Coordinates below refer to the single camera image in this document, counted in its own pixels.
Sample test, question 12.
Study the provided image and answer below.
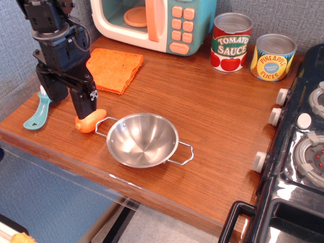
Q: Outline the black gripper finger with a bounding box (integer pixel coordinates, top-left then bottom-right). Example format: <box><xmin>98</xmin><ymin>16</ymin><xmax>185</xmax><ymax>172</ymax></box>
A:
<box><xmin>36</xmin><ymin>64</ymin><xmax>68</xmax><ymax>103</ymax></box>
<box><xmin>70</xmin><ymin>89</ymin><xmax>98</xmax><ymax>119</ymax></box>

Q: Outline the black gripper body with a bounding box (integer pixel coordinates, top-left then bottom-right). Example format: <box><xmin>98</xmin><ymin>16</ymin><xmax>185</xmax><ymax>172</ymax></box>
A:
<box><xmin>32</xmin><ymin>23</ymin><xmax>96</xmax><ymax>93</ymax></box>

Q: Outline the orange toy carrot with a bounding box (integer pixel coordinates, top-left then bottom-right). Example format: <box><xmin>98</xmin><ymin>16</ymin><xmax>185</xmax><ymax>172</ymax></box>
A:
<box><xmin>75</xmin><ymin>109</ymin><xmax>107</xmax><ymax>133</ymax></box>

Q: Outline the silver metal bowl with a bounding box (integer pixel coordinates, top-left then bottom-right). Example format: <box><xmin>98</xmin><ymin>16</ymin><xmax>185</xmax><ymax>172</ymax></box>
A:
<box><xmin>95</xmin><ymin>113</ymin><xmax>194</xmax><ymax>169</ymax></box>

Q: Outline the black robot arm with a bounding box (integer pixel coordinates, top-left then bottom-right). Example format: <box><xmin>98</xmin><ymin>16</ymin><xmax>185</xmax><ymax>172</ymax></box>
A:
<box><xmin>18</xmin><ymin>1</ymin><xmax>98</xmax><ymax>119</ymax></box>

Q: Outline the teal dish brush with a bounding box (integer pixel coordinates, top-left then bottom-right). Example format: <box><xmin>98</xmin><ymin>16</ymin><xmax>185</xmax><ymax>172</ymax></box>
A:
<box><xmin>23</xmin><ymin>85</ymin><xmax>52</xmax><ymax>130</ymax></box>

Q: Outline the orange folded cloth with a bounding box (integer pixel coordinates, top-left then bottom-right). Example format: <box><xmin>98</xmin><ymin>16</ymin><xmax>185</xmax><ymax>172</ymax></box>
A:
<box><xmin>86</xmin><ymin>48</ymin><xmax>144</xmax><ymax>95</ymax></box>

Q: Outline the teal toy microwave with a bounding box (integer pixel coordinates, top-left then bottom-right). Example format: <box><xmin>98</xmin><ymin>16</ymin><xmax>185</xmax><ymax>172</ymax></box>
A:
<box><xmin>90</xmin><ymin>0</ymin><xmax>217</xmax><ymax>56</ymax></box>

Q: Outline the tomato sauce can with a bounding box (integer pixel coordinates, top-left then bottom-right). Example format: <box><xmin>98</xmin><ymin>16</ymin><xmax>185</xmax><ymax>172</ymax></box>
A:
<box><xmin>210</xmin><ymin>12</ymin><xmax>253</xmax><ymax>72</ymax></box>

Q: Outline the pineapple slices can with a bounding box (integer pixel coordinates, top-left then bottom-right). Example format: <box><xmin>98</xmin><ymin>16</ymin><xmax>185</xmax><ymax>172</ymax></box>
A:
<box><xmin>250</xmin><ymin>33</ymin><xmax>297</xmax><ymax>82</ymax></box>

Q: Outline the black toy stove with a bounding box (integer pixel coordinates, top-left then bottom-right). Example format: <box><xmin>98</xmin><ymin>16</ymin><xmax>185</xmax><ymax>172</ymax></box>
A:
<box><xmin>219</xmin><ymin>44</ymin><xmax>323</xmax><ymax>242</ymax></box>

